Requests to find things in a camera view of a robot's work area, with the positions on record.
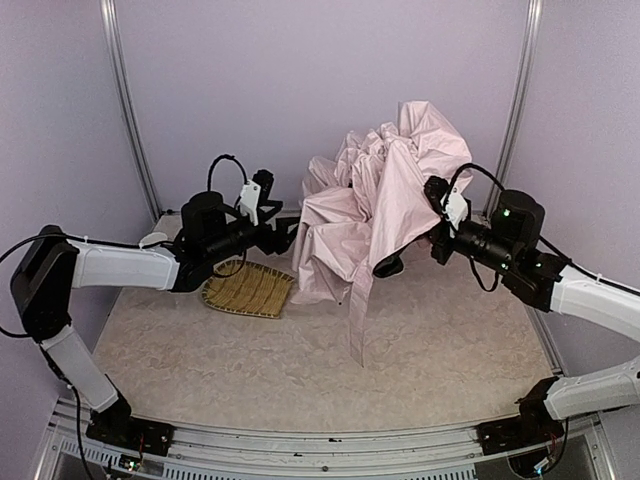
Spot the pink and black umbrella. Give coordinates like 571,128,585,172
292,101,472,364

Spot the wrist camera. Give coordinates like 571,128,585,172
238,169,274,226
423,176,471,238

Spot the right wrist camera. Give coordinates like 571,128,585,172
423,176,471,238

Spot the light blue mug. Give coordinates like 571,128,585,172
138,231,168,249

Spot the woven bamboo tray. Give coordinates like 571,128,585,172
200,260,294,319

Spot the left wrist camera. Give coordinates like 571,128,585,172
238,169,274,226

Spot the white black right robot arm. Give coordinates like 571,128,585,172
424,176,639,421

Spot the aluminium front rail base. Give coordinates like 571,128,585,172
34,394,616,480

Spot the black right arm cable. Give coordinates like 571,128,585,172
439,162,601,294

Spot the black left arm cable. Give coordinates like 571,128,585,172
0,153,250,337

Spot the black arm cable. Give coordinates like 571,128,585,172
439,162,601,294
0,153,250,337

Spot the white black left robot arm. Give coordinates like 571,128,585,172
10,183,299,414

